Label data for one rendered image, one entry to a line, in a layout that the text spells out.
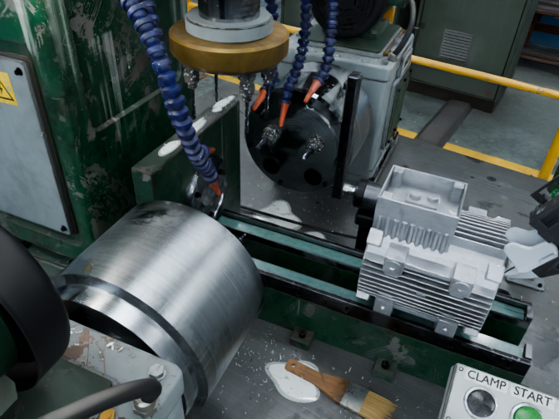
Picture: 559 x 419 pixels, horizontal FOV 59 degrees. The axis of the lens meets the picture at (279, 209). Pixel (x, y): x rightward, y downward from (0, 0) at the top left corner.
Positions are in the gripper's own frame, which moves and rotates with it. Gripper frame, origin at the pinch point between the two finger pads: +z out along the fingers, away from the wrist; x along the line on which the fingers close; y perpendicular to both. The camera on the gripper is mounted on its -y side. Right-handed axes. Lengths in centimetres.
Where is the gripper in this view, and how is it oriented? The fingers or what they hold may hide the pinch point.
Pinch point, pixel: (516, 273)
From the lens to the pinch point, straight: 78.8
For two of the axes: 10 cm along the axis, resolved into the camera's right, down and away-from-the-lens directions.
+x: -4.0, 5.4, -7.4
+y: -7.7, -6.3, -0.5
